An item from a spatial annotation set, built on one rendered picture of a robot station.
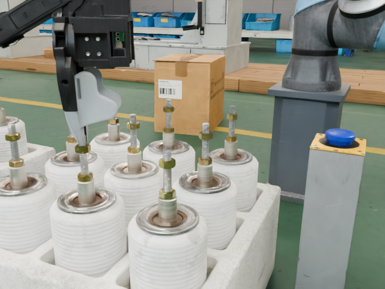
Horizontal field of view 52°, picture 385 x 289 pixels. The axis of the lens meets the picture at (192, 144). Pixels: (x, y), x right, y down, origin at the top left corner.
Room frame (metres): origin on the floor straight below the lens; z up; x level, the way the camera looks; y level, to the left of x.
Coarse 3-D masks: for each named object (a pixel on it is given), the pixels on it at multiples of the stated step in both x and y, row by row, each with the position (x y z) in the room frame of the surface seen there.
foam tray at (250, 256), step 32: (256, 224) 0.54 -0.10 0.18; (0, 256) 0.45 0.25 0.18; (32, 256) 0.45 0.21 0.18; (128, 256) 0.45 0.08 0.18; (224, 256) 0.45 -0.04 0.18; (256, 256) 0.53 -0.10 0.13; (0, 288) 0.44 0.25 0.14; (32, 288) 0.41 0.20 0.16; (64, 288) 0.39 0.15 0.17; (96, 288) 0.39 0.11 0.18; (128, 288) 0.43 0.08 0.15; (224, 288) 0.39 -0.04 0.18; (256, 288) 0.54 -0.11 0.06
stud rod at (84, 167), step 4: (80, 156) 0.47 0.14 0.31; (84, 156) 0.47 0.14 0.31; (80, 160) 0.47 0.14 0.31; (84, 160) 0.47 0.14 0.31; (80, 164) 0.47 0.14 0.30; (84, 164) 0.47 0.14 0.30; (84, 168) 0.47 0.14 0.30; (88, 168) 0.47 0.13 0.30; (84, 172) 0.47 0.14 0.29; (88, 172) 0.47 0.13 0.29
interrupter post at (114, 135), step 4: (108, 124) 0.73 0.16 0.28; (116, 124) 0.73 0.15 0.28; (108, 128) 0.73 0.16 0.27; (112, 128) 0.72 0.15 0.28; (116, 128) 0.73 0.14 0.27; (108, 132) 0.73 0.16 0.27; (112, 132) 0.72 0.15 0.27; (116, 132) 0.73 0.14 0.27; (108, 136) 0.73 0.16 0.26; (112, 136) 0.72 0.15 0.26; (116, 136) 0.73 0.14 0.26; (112, 140) 0.72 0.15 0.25; (116, 140) 0.73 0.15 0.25
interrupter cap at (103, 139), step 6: (120, 132) 0.77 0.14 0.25; (126, 132) 0.77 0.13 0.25; (96, 138) 0.73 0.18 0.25; (102, 138) 0.73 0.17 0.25; (108, 138) 0.74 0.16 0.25; (120, 138) 0.74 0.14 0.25; (126, 138) 0.73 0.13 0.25; (102, 144) 0.70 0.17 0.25; (108, 144) 0.70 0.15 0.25; (114, 144) 0.70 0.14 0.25; (120, 144) 0.70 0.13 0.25
